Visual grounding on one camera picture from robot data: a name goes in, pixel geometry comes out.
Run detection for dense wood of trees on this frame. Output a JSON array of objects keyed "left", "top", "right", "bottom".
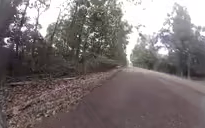
[{"left": 0, "top": 0, "right": 134, "bottom": 85}]

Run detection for grey-brown asphalt road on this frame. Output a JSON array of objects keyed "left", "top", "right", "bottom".
[{"left": 33, "top": 65, "right": 205, "bottom": 128}]

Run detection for row of trees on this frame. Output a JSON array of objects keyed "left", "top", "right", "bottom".
[{"left": 129, "top": 2, "right": 205, "bottom": 81}]

